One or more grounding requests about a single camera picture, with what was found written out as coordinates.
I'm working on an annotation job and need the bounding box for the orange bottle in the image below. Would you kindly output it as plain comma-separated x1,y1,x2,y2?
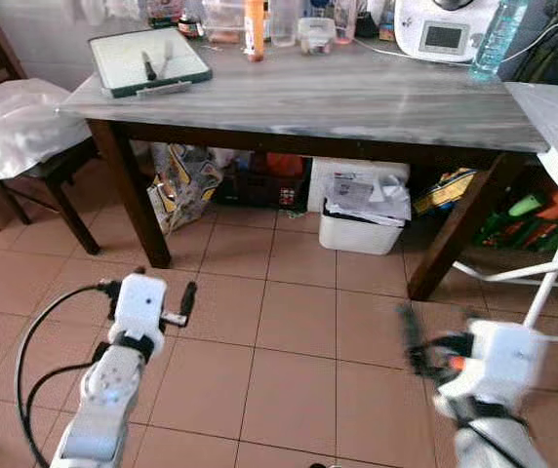
244,0,266,62

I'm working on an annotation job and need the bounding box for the green crate with bottles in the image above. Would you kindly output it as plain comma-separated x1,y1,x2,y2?
474,188,558,253

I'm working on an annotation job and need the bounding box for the grey-topped wooden table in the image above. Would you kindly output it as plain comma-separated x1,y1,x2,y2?
58,37,553,301

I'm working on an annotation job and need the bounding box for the yellow and blue packet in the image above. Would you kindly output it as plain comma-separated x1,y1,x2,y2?
414,168,478,215

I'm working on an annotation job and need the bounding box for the black plastic crate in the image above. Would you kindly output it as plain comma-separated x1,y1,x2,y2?
216,151,311,211

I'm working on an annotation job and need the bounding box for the white storage box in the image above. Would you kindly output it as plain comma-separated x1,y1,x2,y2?
307,157,412,214

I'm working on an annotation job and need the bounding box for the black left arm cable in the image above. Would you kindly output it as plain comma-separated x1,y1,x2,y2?
14,279,124,468

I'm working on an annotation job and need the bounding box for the white plastic bag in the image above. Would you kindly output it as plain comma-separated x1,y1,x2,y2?
0,78,95,181

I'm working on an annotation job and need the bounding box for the small glass jar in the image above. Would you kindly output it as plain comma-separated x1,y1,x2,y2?
298,17,337,56

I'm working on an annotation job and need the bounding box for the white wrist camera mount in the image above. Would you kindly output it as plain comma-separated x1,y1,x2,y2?
462,319,550,403
111,274,169,342

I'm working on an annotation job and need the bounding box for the patterned shopping bag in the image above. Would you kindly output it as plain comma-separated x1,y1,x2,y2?
148,143,224,235

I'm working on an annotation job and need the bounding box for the black backpack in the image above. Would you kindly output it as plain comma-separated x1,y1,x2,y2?
508,24,558,87

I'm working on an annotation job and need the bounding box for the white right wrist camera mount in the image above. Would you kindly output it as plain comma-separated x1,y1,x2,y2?
462,319,550,403

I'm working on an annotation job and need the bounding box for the clear plastic food box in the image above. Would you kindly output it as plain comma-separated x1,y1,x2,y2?
201,0,246,45

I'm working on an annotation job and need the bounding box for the white kitchen appliance with screen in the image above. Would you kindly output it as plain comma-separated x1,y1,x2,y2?
393,0,501,64

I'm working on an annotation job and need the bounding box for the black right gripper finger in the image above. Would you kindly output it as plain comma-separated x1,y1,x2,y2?
398,303,428,379

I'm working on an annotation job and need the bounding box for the blue plastic water bottle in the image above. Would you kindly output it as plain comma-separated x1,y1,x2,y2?
468,0,530,83

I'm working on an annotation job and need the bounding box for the crumpled white bin liner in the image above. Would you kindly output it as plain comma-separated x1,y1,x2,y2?
323,174,413,227

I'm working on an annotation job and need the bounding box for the black-handled knife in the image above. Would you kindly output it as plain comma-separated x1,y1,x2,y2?
142,51,159,82

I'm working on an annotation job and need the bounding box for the green-rimmed white tray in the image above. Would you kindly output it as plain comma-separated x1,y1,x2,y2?
88,27,214,99

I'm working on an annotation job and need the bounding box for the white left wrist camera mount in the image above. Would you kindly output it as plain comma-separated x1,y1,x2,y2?
111,274,169,342

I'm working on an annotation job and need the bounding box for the silver fork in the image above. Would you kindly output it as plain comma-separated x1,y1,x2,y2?
162,37,179,77

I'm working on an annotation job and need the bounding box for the tall clear plastic container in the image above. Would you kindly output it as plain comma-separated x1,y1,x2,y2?
269,0,305,48

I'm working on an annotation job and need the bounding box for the white waste bin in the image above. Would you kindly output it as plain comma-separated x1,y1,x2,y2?
318,200,407,256

